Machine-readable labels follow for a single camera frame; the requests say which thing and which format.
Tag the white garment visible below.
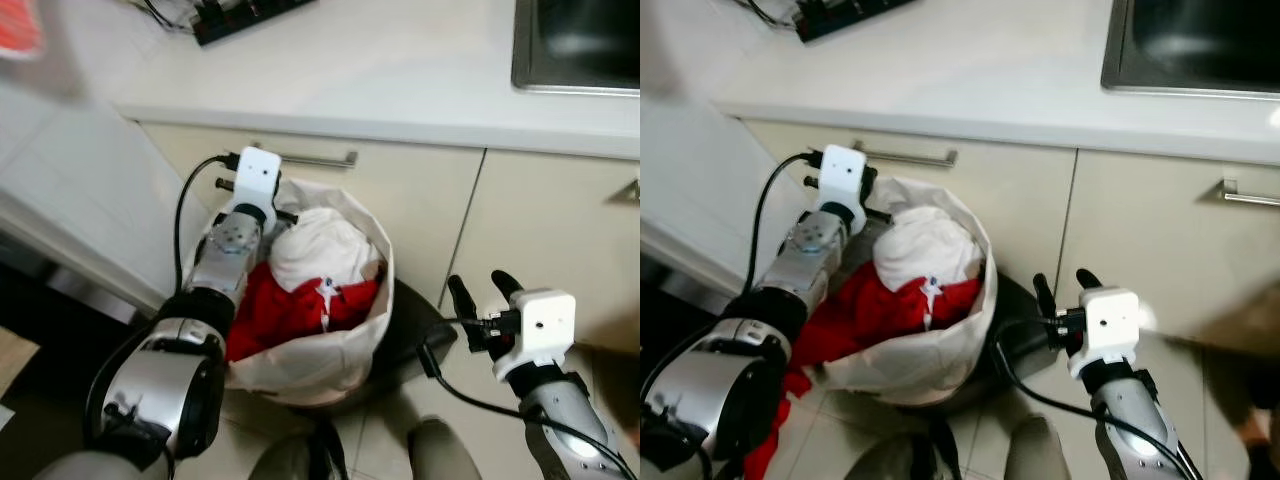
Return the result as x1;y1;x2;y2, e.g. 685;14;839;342
872;206;987;294
269;206;387;294

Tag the red garment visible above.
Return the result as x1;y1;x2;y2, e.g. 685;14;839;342
742;272;987;480
226;262;384;364

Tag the tan paper bag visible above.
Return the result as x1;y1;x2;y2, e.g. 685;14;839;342
190;177;397;407
800;175;1000;407

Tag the beige cabinet front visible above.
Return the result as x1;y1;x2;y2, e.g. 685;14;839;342
440;149;641;331
740;119;1080;301
140;121;487;301
1054;149;1280;351

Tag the grey robot right foot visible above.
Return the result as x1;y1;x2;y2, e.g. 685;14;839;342
407;417;484;480
1004;415;1077;480

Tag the grey robot foot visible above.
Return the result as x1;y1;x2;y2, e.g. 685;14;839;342
407;417;484;480
247;432;333;480
1004;415;1077;480
844;430;937;480

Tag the black power strip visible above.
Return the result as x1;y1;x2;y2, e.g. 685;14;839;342
795;0;922;44
190;0;320;47

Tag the grey robot left foot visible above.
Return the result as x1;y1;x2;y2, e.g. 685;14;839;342
844;430;937;480
247;432;333;480

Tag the steel kitchen sink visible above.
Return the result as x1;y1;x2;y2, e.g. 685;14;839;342
1099;0;1280;102
511;0;641;97

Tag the red orange packet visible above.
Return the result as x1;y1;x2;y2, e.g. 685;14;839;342
0;0;47;62

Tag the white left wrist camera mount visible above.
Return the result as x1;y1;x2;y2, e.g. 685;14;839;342
231;146;283;227
817;144;868;234

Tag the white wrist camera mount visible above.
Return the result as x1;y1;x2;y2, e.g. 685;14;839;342
817;144;868;234
492;288;579;382
231;146;283;227
1066;286;1142;380

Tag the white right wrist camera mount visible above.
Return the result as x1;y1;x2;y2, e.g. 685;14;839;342
492;288;579;382
1066;286;1142;380

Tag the silver bar handle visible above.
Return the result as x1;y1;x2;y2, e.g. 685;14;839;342
249;142;360;170
851;139;960;169
1219;177;1280;209

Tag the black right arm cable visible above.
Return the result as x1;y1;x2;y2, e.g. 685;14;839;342
992;318;1201;480
418;315;641;480

